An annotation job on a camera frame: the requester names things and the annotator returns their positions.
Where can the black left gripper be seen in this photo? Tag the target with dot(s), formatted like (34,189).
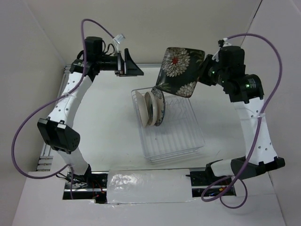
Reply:
(130,68)

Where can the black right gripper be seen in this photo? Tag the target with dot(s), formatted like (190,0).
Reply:
(203,77)

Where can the dark square patterned plate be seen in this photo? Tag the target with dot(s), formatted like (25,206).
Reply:
(179,71)

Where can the orange rimmed petal pattern plate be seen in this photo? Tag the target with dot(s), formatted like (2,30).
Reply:
(142,108)

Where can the blue and white patterned plate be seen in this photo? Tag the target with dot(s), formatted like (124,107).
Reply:
(160,99)

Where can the cream plate with blue centre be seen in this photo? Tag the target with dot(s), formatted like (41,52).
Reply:
(151,101)

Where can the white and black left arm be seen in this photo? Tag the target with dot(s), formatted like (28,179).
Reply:
(57,129)

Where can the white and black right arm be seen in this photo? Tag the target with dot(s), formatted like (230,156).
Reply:
(246,94)

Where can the silver taped front panel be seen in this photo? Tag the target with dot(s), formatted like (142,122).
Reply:
(149,186)

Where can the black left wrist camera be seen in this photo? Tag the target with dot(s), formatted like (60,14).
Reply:
(94,47)

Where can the white wire dish rack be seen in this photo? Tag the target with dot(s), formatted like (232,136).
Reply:
(178,135)

